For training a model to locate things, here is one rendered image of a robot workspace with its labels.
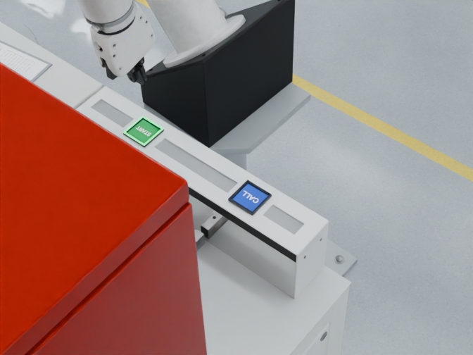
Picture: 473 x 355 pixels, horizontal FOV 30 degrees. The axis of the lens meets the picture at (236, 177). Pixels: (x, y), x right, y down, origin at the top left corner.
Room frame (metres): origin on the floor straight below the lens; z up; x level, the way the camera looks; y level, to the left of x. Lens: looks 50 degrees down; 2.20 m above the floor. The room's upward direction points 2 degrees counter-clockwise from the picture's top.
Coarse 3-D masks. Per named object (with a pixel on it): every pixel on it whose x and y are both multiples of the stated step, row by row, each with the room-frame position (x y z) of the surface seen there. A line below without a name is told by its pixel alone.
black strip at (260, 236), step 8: (192, 192) 1.01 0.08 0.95; (200, 200) 0.99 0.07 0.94; (208, 200) 0.98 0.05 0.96; (216, 208) 0.97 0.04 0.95; (224, 216) 0.96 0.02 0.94; (232, 216) 0.94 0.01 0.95; (240, 224) 0.93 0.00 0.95; (256, 232) 0.91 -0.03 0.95; (264, 240) 0.90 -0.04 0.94; (272, 240) 0.89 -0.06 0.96; (280, 248) 0.87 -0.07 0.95; (288, 256) 0.86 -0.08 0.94
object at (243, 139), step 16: (288, 96) 1.37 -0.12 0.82; (304, 96) 1.37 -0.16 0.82; (256, 112) 1.33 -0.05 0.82; (272, 112) 1.32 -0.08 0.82; (288, 112) 1.32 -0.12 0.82; (176, 128) 1.29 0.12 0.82; (240, 128) 1.28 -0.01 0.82; (256, 128) 1.28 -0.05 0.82; (272, 128) 1.28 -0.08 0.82; (224, 144) 1.24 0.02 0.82; (240, 144) 1.23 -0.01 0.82; (256, 144) 1.24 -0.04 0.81; (240, 160) 1.32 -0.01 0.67; (336, 256) 1.48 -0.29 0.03; (352, 256) 1.49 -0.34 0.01; (336, 272) 1.44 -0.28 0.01
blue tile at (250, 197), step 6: (246, 186) 1.00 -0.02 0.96; (252, 186) 1.00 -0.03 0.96; (240, 192) 0.99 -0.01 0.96; (246, 192) 0.99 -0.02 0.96; (252, 192) 0.99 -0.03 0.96; (258, 192) 0.99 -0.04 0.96; (234, 198) 0.98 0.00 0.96; (240, 198) 0.98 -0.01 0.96; (246, 198) 0.98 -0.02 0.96; (252, 198) 0.98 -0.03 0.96; (258, 198) 0.98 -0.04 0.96; (264, 198) 0.98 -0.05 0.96; (246, 204) 0.96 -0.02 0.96; (252, 204) 0.96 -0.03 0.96; (258, 204) 0.96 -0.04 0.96; (252, 210) 0.95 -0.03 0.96
